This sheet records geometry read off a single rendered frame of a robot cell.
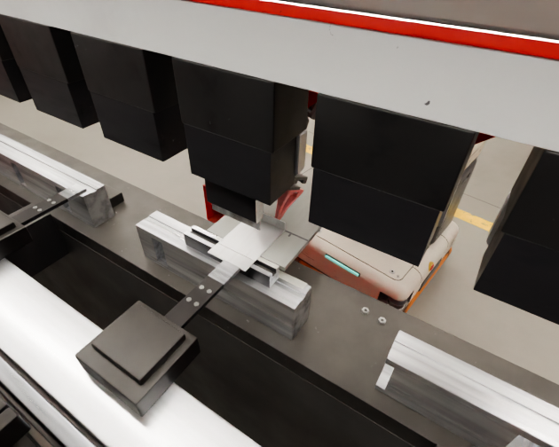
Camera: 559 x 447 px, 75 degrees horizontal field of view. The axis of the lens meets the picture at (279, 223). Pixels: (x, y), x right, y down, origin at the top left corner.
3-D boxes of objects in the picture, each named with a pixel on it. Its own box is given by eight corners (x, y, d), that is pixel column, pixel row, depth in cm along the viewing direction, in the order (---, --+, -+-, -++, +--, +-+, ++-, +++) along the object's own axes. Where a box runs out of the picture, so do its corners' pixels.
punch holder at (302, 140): (303, 178, 55) (312, 62, 44) (272, 207, 49) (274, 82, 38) (224, 150, 61) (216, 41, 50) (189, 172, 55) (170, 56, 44)
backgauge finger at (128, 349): (260, 286, 63) (260, 265, 60) (142, 419, 46) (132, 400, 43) (207, 257, 68) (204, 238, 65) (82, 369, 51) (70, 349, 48)
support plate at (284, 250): (346, 199, 82) (347, 195, 82) (284, 271, 65) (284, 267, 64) (279, 174, 89) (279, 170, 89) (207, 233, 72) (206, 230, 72)
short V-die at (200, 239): (279, 277, 67) (279, 266, 65) (269, 287, 65) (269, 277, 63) (196, 236, 75) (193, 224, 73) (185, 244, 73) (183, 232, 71)
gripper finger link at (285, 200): (278, 227, 69) (292, 179, 66) (247, 214, 72) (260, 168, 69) (294, 223, 75) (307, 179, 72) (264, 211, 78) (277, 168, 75)
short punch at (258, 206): (263, 227, 60) (263, 178, 54) (255, 233, 59) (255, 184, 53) (216, 206, 64) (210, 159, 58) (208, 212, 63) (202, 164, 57)
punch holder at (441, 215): (441, 227, 47) (492, 100, 36) (421, 269, 41) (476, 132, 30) (334, 189, 53) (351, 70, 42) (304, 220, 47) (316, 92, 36)
